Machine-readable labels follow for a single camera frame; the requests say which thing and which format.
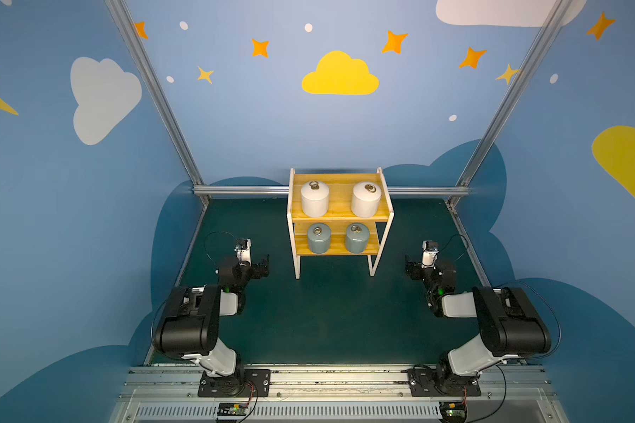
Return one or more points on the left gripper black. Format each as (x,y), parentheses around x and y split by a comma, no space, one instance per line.
(257,267)

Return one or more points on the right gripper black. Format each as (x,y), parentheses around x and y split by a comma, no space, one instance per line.
(415,269)

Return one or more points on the grey-blue canister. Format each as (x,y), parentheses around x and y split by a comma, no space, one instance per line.
(319,238)
(357,238)

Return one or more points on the white canister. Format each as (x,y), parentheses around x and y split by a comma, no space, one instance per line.
(365,199)
(315,197)

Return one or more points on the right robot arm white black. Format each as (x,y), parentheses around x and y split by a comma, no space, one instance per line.
(510,328)

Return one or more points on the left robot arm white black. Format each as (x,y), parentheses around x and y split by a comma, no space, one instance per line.
(188,328)

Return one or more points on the left green circuit board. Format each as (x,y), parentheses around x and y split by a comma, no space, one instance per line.
(231,410)

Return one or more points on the green circuit board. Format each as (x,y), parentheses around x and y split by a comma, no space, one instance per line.
(453,411)
(231,410)

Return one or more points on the right green circuit board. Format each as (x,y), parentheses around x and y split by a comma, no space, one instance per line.
(453,411)

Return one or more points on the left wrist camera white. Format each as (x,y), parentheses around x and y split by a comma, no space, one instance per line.
(242,250)

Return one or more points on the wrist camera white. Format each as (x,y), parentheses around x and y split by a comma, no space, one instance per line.
(242,250)
(430,252)

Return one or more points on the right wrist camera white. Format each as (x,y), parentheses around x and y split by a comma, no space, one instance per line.
(430,252)

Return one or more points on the wooden two-tier shelf white frame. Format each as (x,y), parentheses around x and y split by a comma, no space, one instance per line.
(338,217)

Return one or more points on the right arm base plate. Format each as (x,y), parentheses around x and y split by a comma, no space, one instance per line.
(428,382)

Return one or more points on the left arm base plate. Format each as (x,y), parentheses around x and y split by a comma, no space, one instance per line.
(250,382)

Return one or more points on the aluminium mounting rail front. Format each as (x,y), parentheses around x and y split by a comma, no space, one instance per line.
(349,393)

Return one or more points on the left aluminium frame post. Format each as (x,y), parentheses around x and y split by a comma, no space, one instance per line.
(122,17)

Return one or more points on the aluminium frame post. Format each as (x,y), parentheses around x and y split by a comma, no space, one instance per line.
(537,52)
(122,17)

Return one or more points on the right aluminium frame post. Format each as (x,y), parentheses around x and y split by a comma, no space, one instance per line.
(537,52)

